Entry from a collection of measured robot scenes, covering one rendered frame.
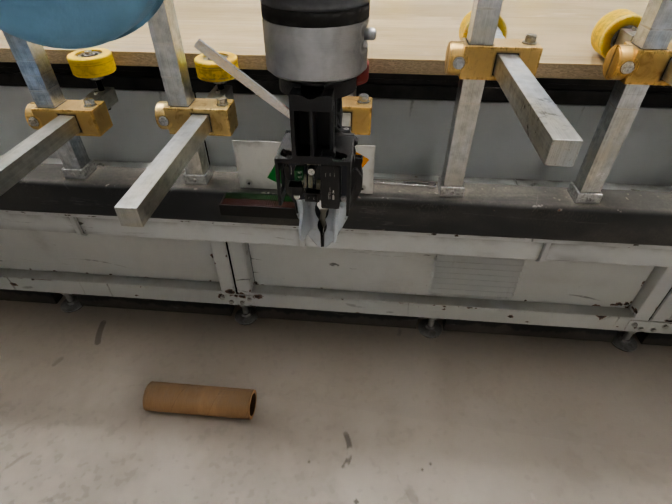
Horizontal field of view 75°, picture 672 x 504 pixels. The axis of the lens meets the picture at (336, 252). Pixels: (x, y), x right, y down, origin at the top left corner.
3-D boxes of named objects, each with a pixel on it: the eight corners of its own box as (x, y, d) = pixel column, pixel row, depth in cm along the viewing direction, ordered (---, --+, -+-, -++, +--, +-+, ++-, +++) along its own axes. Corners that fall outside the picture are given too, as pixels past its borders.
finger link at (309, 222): (291, 269, 51) (286, 202, 45) (299, 238, 55) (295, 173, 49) (318, 270, 50) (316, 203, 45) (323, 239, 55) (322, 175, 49)
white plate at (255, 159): (372, 194, 84) (375, 147, 77) (239, 188, 85) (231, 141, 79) (372, 193, 84) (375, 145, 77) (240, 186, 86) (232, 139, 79)
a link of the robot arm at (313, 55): (273, 3, 40) (378, 6, 40) (278, 59, 43) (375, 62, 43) (250, 26, 33) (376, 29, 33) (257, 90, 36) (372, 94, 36)
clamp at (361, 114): (370, 135, 76) (371, 107, 73) (294, 132, 77) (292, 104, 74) (371, 122, 80) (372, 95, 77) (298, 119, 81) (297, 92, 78)
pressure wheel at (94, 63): (134, 109, 91) (117, 51, 83) (95, 120, 87) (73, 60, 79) (119, 99, 95) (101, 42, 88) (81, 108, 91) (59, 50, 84)
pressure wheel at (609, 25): (646, 5, 75) (596, 31, 78) (653, 48, 79) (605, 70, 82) (632, -2, 80) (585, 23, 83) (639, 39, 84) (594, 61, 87)
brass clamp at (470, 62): (534, 83, 67) (545, 48, 64) (446, 80, 68) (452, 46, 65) (525, 70, 72) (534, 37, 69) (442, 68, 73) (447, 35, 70)
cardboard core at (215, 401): (247, 410, 117) (139, 401, 119) (251, 425, 122) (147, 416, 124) (254, 383, 123) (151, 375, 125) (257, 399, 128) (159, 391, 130)
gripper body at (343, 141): (276, 211, 44) (263, 90, 36) (291, 169, 50) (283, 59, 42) (352, 215, 43) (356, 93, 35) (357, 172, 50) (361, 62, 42)
